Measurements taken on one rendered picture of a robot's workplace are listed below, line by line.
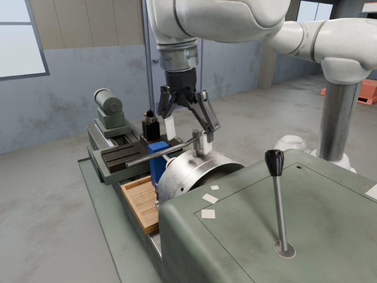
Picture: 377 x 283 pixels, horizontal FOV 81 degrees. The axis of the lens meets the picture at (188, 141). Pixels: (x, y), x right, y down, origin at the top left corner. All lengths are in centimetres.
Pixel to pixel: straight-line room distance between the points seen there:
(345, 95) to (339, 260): 59
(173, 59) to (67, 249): 191
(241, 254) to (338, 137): 73
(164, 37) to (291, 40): 46
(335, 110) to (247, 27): 66
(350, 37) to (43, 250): 230
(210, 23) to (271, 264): 38
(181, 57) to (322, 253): 44
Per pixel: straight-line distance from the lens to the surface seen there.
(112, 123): 171
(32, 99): 382
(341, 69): 86
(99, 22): 394
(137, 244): 134
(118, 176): 120
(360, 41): 82
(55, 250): 223
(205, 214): 46
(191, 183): 61
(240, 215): 47
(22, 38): 371
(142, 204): 104
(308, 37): 88
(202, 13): 38
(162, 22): 48
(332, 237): 50
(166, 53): 50
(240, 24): 35
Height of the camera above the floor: 159
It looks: 28 degrees down
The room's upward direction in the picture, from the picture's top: straight up
